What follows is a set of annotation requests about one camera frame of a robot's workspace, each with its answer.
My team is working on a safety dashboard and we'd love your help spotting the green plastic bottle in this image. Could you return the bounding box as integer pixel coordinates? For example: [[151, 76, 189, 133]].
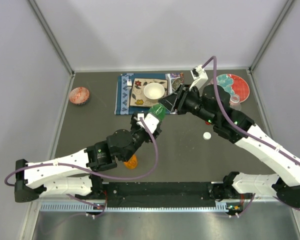
[[148, 103, 167, 123]]

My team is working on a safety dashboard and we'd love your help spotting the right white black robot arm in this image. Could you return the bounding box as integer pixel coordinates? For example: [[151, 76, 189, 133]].
[[159, 84, 300, 209]]

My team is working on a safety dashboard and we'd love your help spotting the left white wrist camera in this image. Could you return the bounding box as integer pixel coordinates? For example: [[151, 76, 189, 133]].
[[137, 113, 160, 134]]

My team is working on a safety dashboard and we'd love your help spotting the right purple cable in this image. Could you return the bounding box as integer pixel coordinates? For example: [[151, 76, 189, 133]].
[[201, 55, 300, 215]]

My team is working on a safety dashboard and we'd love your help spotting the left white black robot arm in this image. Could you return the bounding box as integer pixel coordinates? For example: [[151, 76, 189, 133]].
[[14, 113, 163, 203]]

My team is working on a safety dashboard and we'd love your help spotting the small red patterned bowl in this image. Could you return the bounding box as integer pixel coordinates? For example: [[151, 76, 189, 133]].
[[68, 86, 90, 106]]

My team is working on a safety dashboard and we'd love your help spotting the orange plastic bottle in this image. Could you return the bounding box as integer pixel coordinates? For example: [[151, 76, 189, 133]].
[[123, 154, 138, 170]]

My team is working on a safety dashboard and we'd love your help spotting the white ceramic bowl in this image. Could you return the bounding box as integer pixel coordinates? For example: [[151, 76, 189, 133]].
[[143, 82, 166, 100]]

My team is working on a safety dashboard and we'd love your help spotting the square floral plate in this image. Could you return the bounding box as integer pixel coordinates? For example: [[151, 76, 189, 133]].
[[129, 78, 168, 108]]

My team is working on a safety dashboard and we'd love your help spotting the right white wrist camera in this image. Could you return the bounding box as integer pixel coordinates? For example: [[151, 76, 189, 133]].
[[189, 65, 209, 90]]

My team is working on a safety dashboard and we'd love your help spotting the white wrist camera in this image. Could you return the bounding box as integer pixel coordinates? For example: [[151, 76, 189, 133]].
[[189, 65, 209, 90], [137, 113, 160, 134]]

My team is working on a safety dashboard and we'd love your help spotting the purple cable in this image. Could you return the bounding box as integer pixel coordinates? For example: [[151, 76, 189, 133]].
[[201, 55, 300, 215], [4, 117, 160, 218]]

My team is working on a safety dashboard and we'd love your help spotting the blue patterned placemat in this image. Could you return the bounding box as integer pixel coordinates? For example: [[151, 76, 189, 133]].
[[114, 72, 184, 115]]

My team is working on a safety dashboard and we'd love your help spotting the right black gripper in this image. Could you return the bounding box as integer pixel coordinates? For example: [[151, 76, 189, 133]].
[[158, 83, 217, 126]]

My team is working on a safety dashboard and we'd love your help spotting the red teal round plate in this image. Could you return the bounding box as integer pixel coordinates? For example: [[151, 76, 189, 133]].
[[216, 73, 250, 103]]

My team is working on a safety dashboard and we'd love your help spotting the white bottle cap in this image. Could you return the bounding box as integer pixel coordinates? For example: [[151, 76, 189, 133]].
[[202, 131, 212, 140]]

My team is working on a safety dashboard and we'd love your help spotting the square clear juice bottle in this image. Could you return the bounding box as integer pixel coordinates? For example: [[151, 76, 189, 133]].
[[229, 94, 242, 111]]

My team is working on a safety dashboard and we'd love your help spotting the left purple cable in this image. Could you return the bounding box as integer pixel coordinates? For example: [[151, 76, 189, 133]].
[[4, 117, 160, 218]]

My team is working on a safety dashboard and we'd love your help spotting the silver fork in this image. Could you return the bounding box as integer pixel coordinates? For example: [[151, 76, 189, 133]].
[[126, 79, 133, 88]]

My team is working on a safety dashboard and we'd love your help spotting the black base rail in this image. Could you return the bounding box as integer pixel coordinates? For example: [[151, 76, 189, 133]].
[[39, 181, 300, 216]]

